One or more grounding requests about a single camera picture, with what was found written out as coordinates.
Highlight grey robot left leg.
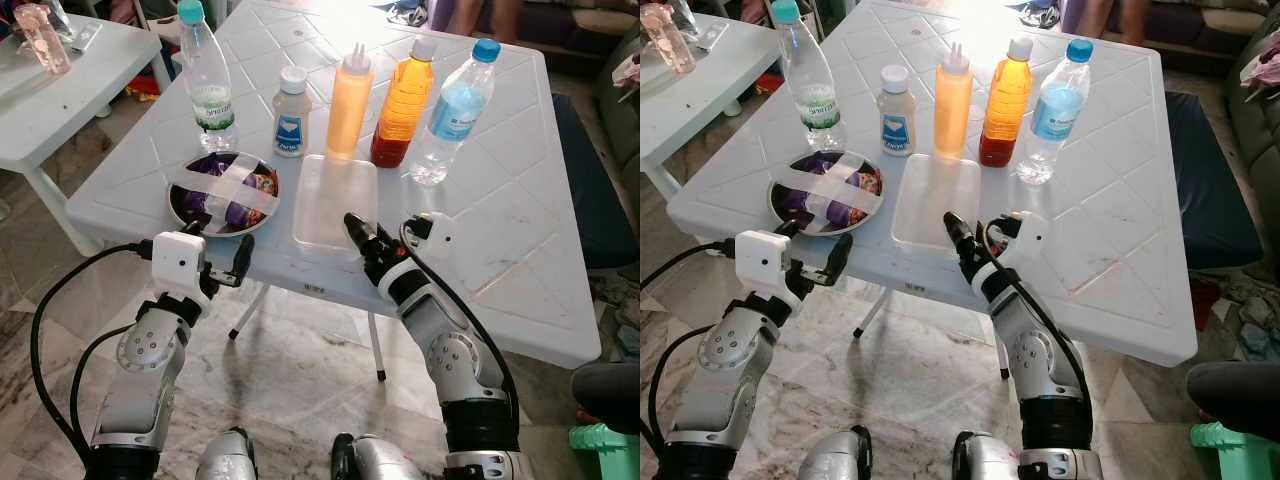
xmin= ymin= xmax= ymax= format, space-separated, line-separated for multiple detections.
xmin=797 ymin=425 xmax=873 ymax=480
xmin=195 ymin=427 xmax=259 ymax=480

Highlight clear plastic lid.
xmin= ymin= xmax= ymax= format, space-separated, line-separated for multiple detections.
xmin=55 ymin=18 xmax=103 ymax=53
xmin=690 ymin=18 xmax=731 ymax=51

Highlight small white plastic table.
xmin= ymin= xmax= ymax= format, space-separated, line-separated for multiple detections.
xmin=0 ymin=12 xmax=166 ymax=258
xmin=640 ymin=10 xmax=776 ymax=201

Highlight orange juice bottle white cap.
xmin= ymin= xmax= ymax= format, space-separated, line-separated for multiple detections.
xmin=978 ymin=36 xmax=1035 ymax=169
xmin=369 ymin=35 xmax=439 ymax=169

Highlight small white sauce bottle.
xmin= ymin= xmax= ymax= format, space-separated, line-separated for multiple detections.
xmin=877 ymin=64 xmax=918 ymax=158
xmin=272 ymin=66 xmax=313 ymax=159

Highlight person's bare legs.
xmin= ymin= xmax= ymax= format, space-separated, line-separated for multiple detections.
xmin=1060 ymin=0 xmax=1153 ymax=46
xmin=445 ymin=0 xmax=523 ymax=43

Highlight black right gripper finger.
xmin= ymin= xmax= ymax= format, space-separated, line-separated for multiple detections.
xmin=343 ymin=211 xmax=386 ymax=259
xmin=942 ymin=210 xmax=981 ymax=256

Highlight black round cushion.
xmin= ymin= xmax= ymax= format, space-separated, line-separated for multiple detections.
xmin=570 ymin=361 xmax=641 ymax=433
xmin=1185 ymin=360 xmax=1280 ymax=443

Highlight taped bowl of food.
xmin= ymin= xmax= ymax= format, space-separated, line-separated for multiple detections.
xmin=166 ymin=151 xmax=282 ymax=239
xmin=766 ymin=150 xmax=885 ymax=238

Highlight dark purple sofa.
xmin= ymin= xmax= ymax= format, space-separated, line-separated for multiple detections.
xmin=520 ymin=0 xmax=641 ymax=61
xmin=1150 ymin=0 xmax=1280 ymax=61

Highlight grey robot leg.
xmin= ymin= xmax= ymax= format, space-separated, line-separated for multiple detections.
xmin=330 ymin=432 xmax=426 ymax=480
xmin=950 ymin=430 xmax=1031 ymax=480
xmin=195 ymin=427 xmax=259 ymax=480
xmin=797 ymin=425 xmax=873 ymax=480

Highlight clear plastic container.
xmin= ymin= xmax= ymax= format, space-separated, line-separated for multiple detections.
xmin=890 ymin=152 xmax=983 ymax=251
xmin=291 ymin=153 xmax=380 ymax=252

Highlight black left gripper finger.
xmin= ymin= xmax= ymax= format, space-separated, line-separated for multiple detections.
xmin=820 ymin=232 xmax=854 ymax=287
xmin=229 ymin=235 xmax=256 ymax=286

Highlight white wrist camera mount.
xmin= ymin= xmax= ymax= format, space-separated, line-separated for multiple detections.
xmin=405 ymin=211 xmax=453 ymax=263
xmin=735 ymin=230 xmax=798 ymax=301
xmin=985 ymin=210 xmax=1048 ymax=266
xmin=150 ymin=231 xmax=209 ymax=301

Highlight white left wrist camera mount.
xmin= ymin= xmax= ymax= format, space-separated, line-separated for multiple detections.
xmin=735 ymin=230 xmax=798 ymax=301
xmin=150 ymin=231 xmax=209 ymax=301

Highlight dark grey armchair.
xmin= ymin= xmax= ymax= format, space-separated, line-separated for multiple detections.
xmin=1228 ymin=25 xmax=1280 ymax=216
xmin=597 ymin=25 xmax=641 ymax=181

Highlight grey robot right leg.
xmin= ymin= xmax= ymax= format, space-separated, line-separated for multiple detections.
xmin=950 ymin=430 xmax=1031 ymax=480
xmin=330 ymin=432 xmax=426 ymax=480

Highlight large white plastic table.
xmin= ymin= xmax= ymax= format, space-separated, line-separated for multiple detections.
xmin=665 ymin=0 xmax=1199 ymax=381
xmin=65 ymin=0 xmax=603 ymax=383

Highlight orange squeeze bottle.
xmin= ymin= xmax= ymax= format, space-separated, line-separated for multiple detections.
xmin=325 ymin=43 xmax=375 ymax=161
xmin=933 ymin=42 xmax=975 ymax=159

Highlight pink clear bottle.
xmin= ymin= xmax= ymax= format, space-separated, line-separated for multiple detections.
xmin=640 ymin=3 xmax=696 ymax=76
xmin=13 ymin=3 xmax=73 ymax=77

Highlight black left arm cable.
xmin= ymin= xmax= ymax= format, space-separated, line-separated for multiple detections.
xmin=640 ymin=240 xmax=739 ymax=291
xmin=648 ymin=325 xmax=721 ymax=456
xmin=30 ymin=240 xmax=156 ymax=471
xmin=70 ymin=322 xmax=136 ymax=451

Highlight blue cap water bottle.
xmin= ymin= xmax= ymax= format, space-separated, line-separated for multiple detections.
xmin=1015 ymin=38 xmax=1095 ymax=187
xmin=407 ymin=38 xmax=502 ymax=188

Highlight dark blue cushion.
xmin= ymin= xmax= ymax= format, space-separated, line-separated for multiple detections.
xmin=550 ymin=92 xmax=641 ymax=271
xmin=1163 ymin=90 xmax=1266 ymax=271

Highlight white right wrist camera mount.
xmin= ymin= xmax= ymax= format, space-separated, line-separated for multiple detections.
xmin=985 ymin=210 xmax=1048 ymax=266
xmin=405 ymin=211 xmax=453 ymax=263

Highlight teal cap water bottle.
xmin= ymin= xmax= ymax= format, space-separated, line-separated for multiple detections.
xmin=770 ymin=0 xmax=846 ymax=153
xmin=177 ymin=0 xmax=242 ymax=154

